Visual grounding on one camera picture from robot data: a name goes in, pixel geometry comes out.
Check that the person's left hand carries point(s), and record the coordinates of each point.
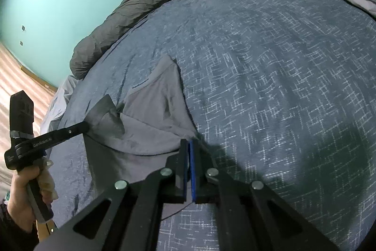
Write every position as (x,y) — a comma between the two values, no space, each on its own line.
(19,201)

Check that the pink curtain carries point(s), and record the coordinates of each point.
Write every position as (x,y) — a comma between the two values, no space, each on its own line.
(17,74)

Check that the light grey garment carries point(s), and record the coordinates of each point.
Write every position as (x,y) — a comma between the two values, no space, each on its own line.
(152,115)

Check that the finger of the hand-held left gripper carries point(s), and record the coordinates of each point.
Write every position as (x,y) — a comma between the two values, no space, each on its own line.
(70,132)

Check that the rolled dark grey duvet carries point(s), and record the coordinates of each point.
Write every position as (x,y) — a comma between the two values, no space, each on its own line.
(132,10)

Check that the light grey sheet pile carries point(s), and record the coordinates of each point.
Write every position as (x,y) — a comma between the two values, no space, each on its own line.
(61,95)

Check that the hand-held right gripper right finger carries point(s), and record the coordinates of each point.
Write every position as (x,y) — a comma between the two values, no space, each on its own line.
(194,171)

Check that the person's left forearm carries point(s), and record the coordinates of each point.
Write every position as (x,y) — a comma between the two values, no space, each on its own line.
(14,239)

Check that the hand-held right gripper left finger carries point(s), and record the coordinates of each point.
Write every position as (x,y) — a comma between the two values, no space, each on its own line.
(184,168)

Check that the wooden board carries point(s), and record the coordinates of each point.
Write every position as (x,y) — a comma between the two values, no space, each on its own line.
(38,77)

